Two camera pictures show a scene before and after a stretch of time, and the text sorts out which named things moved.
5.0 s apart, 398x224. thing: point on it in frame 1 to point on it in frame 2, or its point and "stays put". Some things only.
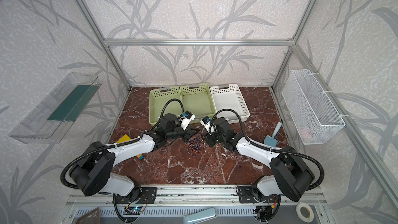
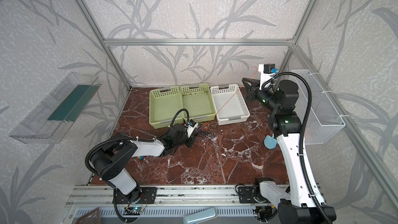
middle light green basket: x=198 y=100 stays put
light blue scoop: x=271 y=140 stays put
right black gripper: x=208 y=140 to x=254 y=91
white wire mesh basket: x=312 y=116 stays put
